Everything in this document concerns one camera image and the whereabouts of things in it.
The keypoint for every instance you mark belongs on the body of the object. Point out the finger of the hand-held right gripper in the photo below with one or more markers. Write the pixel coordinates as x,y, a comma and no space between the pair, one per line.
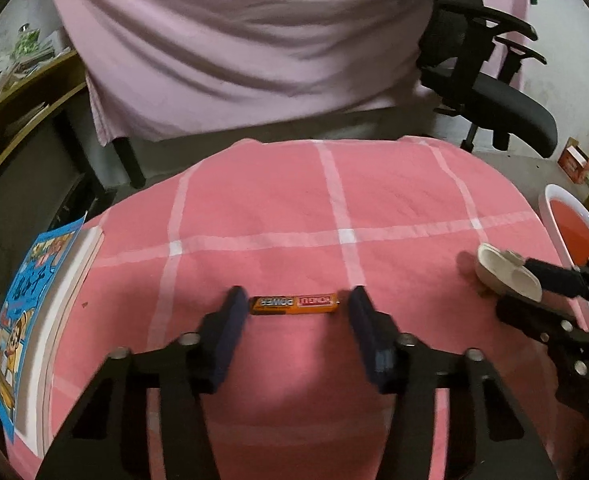
559,280
529,317

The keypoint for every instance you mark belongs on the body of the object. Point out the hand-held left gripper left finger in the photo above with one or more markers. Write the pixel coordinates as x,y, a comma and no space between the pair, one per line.
227,340

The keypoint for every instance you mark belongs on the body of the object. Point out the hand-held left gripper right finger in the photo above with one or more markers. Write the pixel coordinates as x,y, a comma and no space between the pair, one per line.
369,340

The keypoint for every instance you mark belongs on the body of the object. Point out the white basin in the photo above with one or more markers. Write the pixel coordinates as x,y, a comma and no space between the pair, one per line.
577,230

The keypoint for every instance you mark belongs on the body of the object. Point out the orange battery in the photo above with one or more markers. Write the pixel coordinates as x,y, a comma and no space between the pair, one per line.
294,304

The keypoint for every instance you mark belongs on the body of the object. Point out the cardboard box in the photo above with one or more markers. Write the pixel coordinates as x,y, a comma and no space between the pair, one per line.
574,160

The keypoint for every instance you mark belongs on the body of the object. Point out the pink checkered tablecloth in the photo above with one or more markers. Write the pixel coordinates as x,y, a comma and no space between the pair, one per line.
284,200

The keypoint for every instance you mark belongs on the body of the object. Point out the black office chair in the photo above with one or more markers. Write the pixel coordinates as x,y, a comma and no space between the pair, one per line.
504,105

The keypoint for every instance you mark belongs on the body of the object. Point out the black stand leg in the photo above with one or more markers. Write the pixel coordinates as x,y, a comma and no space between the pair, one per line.
128,162

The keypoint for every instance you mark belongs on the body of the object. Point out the blue illustrated book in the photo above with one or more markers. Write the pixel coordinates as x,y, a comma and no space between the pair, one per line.
19,320

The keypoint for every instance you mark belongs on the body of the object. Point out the pink backdrop cloth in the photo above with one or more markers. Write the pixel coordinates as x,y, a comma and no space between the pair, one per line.
234,45

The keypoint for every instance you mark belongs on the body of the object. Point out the wooden shelf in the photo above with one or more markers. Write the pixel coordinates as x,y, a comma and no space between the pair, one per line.
4,125

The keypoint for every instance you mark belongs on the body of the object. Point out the pile of papers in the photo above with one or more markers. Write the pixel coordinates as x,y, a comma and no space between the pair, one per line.
24,60

